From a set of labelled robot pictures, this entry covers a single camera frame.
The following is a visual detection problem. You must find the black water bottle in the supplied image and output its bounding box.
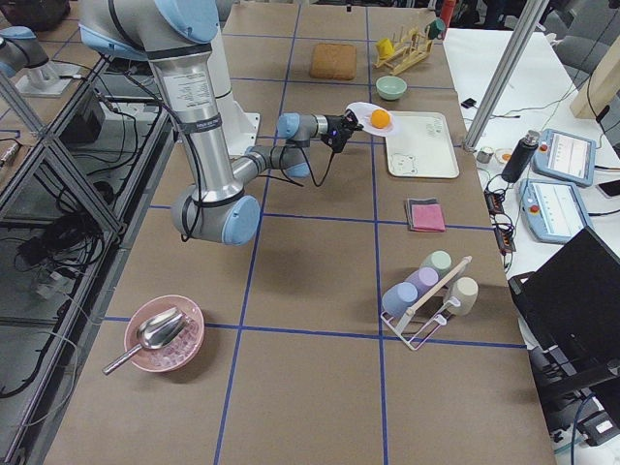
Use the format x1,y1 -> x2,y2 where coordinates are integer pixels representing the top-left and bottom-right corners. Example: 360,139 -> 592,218
500,130 -> 541,184

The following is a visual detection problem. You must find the pink cleaning cloth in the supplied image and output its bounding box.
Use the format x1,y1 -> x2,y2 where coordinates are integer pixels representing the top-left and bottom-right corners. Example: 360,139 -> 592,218
411,203 -> 446,233

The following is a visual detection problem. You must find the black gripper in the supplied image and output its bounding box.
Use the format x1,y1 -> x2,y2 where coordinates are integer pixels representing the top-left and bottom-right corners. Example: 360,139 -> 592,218
325,108 -> 363,138

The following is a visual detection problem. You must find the light green bowl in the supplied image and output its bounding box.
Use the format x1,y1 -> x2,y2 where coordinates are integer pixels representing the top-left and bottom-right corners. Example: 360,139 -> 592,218
375,76 -> 408,101

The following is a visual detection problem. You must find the green cup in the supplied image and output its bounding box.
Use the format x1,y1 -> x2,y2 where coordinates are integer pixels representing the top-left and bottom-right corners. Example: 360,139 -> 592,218
425,250 -> 452,279

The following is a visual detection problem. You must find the white round plate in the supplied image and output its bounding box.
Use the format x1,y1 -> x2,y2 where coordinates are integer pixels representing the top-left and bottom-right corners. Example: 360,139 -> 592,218
346,102 -> 399,138

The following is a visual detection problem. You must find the brown wooden cutting board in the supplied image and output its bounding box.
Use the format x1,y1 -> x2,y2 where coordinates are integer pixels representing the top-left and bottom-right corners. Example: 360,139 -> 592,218
309,43 -> 357,80

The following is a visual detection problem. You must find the white wire cup rack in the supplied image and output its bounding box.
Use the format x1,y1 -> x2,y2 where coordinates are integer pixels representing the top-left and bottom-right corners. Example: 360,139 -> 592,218
381,290 -> 450,351

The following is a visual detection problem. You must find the near teach pendant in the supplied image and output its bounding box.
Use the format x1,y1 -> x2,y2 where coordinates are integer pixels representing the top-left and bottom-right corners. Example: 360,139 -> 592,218
518,179 -> 593,244

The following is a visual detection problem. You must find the wooden drying rack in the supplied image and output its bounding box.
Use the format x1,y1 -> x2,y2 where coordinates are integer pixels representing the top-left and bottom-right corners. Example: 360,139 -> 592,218
373,19 -> 434,76

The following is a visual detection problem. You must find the orange fruit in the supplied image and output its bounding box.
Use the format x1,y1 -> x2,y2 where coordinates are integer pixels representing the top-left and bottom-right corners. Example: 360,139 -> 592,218
370,108 -> 391,129

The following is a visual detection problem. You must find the black laptop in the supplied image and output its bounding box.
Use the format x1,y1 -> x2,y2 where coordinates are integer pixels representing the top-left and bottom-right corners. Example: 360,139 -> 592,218
509,227 -> 619,370

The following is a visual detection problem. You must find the purple cup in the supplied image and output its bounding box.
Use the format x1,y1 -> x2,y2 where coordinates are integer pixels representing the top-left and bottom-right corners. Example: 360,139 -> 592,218
405,266 -> 439,296

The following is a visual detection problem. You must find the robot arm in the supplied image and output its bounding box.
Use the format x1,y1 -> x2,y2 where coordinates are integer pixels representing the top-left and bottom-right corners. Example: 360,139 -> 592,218
79,1 -> 362,245

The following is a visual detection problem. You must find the teach pendant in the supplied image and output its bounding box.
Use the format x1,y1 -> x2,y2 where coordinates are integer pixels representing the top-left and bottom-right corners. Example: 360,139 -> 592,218
532,129 -> 597,187
518,179 -> 593,244

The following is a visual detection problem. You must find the dark green mug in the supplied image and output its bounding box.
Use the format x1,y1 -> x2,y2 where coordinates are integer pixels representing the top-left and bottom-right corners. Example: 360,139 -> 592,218
425,17 -> 447,40

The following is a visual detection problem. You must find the metal scoop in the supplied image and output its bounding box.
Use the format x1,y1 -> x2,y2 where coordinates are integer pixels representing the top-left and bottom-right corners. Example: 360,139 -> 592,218
102,308 -> 187,376

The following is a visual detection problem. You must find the far teach pendant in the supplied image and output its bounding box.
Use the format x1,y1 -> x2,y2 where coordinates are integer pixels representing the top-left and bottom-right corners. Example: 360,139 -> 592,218
532,129 -> 597,187

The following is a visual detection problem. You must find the cream bear serving tray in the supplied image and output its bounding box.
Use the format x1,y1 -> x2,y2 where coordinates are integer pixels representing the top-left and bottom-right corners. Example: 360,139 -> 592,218
386,111 -> 459,179

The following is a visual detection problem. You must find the beige cup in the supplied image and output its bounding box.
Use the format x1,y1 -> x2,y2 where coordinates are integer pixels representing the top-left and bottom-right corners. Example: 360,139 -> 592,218
445,276 -> 479,316

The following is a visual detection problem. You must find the yellow plastic cup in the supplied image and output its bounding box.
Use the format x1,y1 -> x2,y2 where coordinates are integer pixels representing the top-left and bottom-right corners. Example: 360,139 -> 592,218
375,38 -> 395,61

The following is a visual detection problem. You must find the black power strip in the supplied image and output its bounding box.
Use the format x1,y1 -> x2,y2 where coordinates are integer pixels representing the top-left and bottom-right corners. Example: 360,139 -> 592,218
484,190 -> 516,256

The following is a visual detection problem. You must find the grey cleaning cloth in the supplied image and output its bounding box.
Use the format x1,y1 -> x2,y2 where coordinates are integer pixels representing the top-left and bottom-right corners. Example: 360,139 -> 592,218
405,199 -> 437,229

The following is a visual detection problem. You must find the pink bowl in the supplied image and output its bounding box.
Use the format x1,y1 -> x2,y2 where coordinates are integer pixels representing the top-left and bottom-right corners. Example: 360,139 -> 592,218
124,294 -> 204,373

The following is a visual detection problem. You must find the blue cup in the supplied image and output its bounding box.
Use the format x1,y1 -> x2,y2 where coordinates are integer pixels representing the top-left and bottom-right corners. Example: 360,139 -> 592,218
382,282 -> 419,318

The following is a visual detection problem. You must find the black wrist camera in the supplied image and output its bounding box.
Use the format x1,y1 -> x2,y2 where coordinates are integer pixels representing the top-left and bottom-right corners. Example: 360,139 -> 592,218
322,132 -> 349,154

